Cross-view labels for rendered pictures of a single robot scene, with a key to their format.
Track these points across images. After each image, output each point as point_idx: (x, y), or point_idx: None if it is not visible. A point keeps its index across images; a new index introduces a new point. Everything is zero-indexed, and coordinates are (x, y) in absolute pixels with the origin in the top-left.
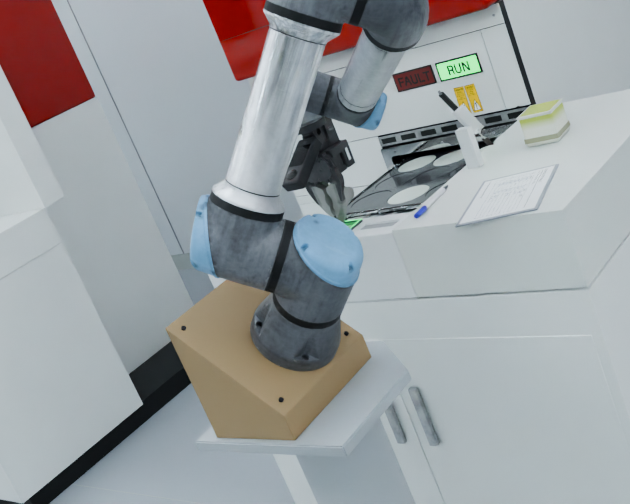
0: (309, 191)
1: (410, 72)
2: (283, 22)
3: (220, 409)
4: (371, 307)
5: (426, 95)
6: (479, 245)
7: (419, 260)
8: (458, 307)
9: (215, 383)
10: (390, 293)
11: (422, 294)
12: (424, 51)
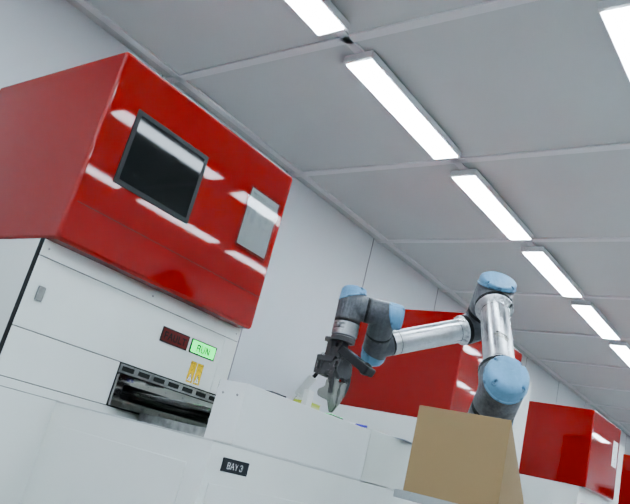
0: (332, 380)
1: (176, 333)
2: (512, 307)
3: (506, 490)
4: (336, 479)
5: (174, 354)
6: (398, 456)
7: (373, 454)
8: (374, 493)
9: (512, 469)
10: (350, 472)
11: (364, 478)
12: (191, 326)
